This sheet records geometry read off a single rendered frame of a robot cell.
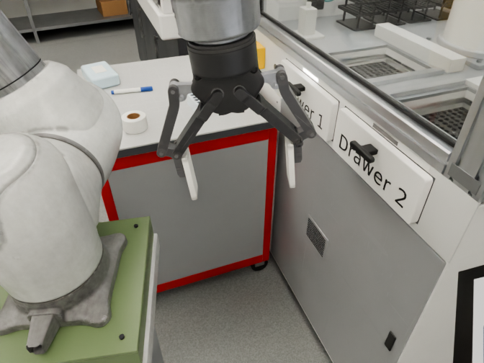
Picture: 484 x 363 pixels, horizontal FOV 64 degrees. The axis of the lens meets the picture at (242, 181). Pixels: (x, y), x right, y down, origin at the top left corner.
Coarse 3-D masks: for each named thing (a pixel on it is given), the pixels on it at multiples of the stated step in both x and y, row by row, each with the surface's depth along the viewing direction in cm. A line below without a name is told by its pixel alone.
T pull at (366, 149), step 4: (352, 140) 81; (352, 144) 81; (356, 144) 80; (368, 144) 80; (356, 148) 80; (360, 148) 79; (364, 148) 79; (368, 148) 79; (372, 148) 79; (376, 148) 79; (360, 152) 79; (364, 152) 78; (368, 152) 78; (372, 152) 79; (376, 152) 79; (364, 156) 78; (368, 156) 77; (372, 156) 77; (368, 160) 77; (372, 160) 76
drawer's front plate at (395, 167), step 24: (336, 120) 91; (360, 120) 85; (336, 144) 94; (360, 144) 84; (384, 144) 77; (360, 168) 86; (384, 168) 78; (408, 168) 72; (384, 192) 80; (408, 192) 73; (408, 216) 75
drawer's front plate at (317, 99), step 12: (288, 60) 112; (288, 72) 110; (300, 72) 105; (312, 84) 99; (300, 96) 106; (312, 96) 100; (324, 96) 94; (312, 108) 101; (324, 108) 95; (336, 108) 93; (312, 120) 103; (324, 120) 97; (324, 132) 98
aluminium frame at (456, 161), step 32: (288, 32) 111; (320, 64) 96; (352, 96) 86; (384, 96) 79; (480, 96) 57; (384, 128) 78; (416, 128) 70; (480, 128) 58; (448, 160) 65; (480, 160) 59; (480, 192) 60
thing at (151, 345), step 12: (156, 240) 80; (156, 252) 78; (156, 264) 77; (156, 276) 76; (156, 288) 75; (156, 336) 96; (144, 348) 62; (156, 348) 95; (144, 360) 60; (156, 360) 94
